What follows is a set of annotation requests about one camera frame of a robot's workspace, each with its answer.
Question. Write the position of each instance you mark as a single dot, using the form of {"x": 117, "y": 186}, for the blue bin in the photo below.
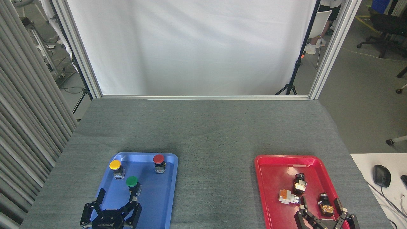
{"x": 380, "y": 5}

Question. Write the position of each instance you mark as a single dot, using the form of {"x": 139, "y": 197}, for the white and orange switch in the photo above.
{"x": 286, "y": 196}

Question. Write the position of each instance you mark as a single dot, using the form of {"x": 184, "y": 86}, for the person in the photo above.
{"x": 330, "y": 6}

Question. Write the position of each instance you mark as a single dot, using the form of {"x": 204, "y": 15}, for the white caster leg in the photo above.
{"x": 397, "y": 139}

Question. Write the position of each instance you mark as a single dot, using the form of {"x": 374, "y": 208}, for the white chair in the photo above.
{"x": 321, "y": 22}

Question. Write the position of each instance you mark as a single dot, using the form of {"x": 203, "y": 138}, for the black chair leg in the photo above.
{"x": 402, "y": 72}

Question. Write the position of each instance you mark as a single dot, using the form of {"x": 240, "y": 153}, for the silver aluminium post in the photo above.
{"x": 334, "y": 47}
{"x": 76, "y": 47}

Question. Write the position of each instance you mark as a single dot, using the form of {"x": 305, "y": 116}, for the white desk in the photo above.
{"x": 392, "y": 162}

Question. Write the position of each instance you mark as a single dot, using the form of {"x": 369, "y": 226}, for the red push button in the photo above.
{"x": 158, "y": 159}

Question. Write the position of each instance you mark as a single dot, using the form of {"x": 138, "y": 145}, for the red plastic tray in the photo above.
{"x": 276, "y": 190}

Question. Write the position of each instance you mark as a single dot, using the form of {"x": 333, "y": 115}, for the metal equipment cart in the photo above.
{"x": 41, "y": 47}

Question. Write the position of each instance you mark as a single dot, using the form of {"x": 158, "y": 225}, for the silver aluminium crossbar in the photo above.
{"x": 203, "y": 97}

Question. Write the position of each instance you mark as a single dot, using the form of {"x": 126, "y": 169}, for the black and orange switch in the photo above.
{"x": 325, "y": 205}

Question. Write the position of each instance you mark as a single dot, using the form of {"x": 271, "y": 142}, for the black keyboard corner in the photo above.
{"x": 404, "y": 180}

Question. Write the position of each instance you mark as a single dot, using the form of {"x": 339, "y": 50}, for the green push button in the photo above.
{"x": 131, "y": 181}

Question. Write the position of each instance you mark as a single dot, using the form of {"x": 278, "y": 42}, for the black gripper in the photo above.
{"x": 328, "y": 225}
{"x": 108, "y": 220}

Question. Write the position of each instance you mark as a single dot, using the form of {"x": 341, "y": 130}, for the yellow push button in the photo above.
{"x": 115, "y": 164}

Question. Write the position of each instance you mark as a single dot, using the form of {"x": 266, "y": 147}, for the black computer mouse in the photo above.
{"x": 381, "y": 175}

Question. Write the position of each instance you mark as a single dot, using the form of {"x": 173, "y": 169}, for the white backdrop cloth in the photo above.
{"x": 190, "y": 47}

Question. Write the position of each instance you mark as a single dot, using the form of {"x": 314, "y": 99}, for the blue plastic tray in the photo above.
{"x": 152, "y": 197}

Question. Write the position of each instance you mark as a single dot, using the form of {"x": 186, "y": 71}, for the black office chair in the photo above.
{"x": 386, "y": 24}

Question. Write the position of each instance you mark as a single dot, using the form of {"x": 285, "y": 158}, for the caster wheel leg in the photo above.
{"x": 401, "y": 88}

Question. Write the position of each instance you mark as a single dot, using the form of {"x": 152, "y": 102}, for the black and white switch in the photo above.
{"x": 299, "y": 185}

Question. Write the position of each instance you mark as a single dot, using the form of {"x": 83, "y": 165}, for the grey ribbed curtain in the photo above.
{"x": 25, "y": 111}

